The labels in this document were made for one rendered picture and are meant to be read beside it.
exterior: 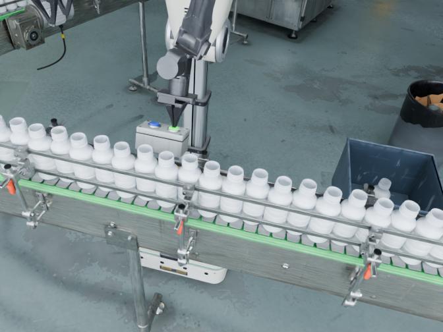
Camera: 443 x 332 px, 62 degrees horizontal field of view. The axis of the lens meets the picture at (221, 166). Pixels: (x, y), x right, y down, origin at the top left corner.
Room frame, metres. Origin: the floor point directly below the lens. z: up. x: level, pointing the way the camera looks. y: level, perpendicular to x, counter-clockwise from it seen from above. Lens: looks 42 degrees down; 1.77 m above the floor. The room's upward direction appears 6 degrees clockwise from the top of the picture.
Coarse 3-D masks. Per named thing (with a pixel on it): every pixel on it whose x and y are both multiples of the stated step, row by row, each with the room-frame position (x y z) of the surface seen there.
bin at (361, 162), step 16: (352, 144) 1.12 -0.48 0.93; (368, 144) 1.11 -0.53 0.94; (352, 160) 1.12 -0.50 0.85; (368, 160) 1.11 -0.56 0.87; (384, 160) 1.10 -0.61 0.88; (400, 160) 1.09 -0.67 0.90; (416, 160) 1.08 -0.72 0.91; (432, 160) 1.05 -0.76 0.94; (336, 176) 1.07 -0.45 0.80; (352, 176) 1.11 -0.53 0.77; (368, 176) 1.10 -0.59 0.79; (384, 176) 1.09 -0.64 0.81; (400, 176) 1.09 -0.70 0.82; (416, 176) 1.08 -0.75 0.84; (432, 176) 1.00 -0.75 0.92; (400, 192) 1.08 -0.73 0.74; (416, 192) 1.03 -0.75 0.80; (432, 192) 0.94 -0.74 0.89; (432, 208) 0.88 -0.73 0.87
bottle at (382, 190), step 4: (380, 180) 0.97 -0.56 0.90; (384, 180) 0.98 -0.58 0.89; (388, 180) 0.97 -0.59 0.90; (380, 184) 0.95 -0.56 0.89; (384, 184) 0.95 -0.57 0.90; (388, 184) 0.96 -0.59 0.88; (376, 188) 0.96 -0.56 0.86; (380, 188) 0.95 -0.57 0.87; (384, 188) 0.94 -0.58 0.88; (388, 188) 0.95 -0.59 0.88; (376, 192) 0.95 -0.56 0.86; (380, 192) 0.94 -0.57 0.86; (384, 192) 0.94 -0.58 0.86; (388, 192) 0.95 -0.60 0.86; (376, 196) 0.94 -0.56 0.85; (380, 196) 0.93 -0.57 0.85; (384, 196) 0.93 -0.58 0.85; (388, 196) 0.94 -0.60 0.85
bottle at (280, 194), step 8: (280, 176) 0.65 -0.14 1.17; (280, 184) 0.62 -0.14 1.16; (288, 184) 0.64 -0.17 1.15; (272, 192) 0.63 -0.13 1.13; (280, 192) 0.61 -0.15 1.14; (288, 192) 0.62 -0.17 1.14; (272, 200) 0.61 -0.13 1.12; (280, 200) 0.61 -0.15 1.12; (288, 200) 0.61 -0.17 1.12; (272, 208) 0.61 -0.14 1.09; (264, 216) 0.62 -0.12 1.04; (272, 216) 0.61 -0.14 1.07; (280, 216) 0.60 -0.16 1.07; (272, 232) 0.60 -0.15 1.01
